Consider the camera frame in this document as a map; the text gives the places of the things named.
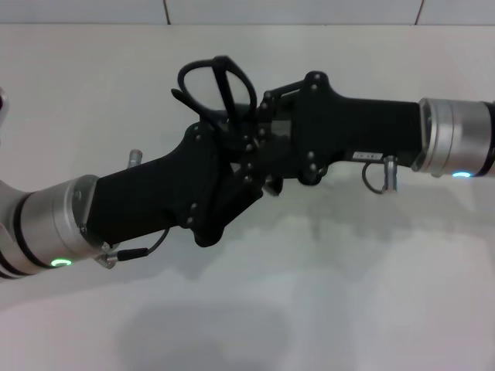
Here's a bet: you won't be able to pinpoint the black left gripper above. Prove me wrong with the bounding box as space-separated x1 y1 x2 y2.
83 119 266 248

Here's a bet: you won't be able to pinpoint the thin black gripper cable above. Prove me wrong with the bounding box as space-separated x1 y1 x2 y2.
361 158 387 194
96 227 171 271

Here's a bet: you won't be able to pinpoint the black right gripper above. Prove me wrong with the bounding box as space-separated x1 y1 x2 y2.
231 70 422 196

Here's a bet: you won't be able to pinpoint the black glasses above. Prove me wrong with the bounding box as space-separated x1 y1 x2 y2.
171 56 258 154

